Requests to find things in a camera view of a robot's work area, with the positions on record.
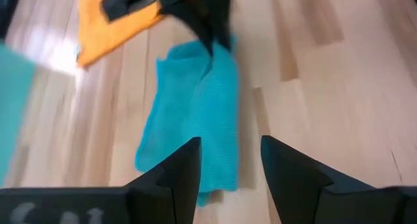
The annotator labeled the orange microfiber towel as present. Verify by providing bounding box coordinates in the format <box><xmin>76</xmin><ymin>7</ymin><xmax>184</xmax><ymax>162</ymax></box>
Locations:
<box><xmin>76</xmin><ymin>0</ymin><xmax>207</xmax><ymax>68</ymax></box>

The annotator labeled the translucent green plastic basket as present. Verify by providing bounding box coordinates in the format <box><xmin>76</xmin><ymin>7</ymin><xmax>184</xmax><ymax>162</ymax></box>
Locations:
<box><xmin>0</xmin><ymin>43</ymin><xmax>36</xmax><ymax>186</ymax></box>

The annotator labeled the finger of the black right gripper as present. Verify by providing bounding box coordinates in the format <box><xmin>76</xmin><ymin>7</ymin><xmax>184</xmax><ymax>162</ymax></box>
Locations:
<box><xmin>203</xmin><ymin>0</ymin><xmax>233</xmax><ymax>51</ymax></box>
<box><xmin>159</xmin><ymin>2</ymin><xmax>213</xmax><ymax>53</ymax></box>

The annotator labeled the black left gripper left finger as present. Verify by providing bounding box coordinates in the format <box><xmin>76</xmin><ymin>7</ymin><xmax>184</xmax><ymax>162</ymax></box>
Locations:
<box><xmin>0</xmin><ymin>136</ymin><xmax>202</xmax><ymax>224</ymax></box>

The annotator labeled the teal microfiber towel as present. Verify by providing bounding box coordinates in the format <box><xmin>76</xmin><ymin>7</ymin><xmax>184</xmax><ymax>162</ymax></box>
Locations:
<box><xmin>134</xmin><ymin>35</ymin><xmax>241</xmax><ymax>208</ymax></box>

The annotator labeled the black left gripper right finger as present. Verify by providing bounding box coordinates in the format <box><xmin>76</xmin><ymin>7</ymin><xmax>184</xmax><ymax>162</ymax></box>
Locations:
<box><xmin>260</xmin><ymin>135</ymin><xmax>417</xmax><ymax>224</ymax></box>

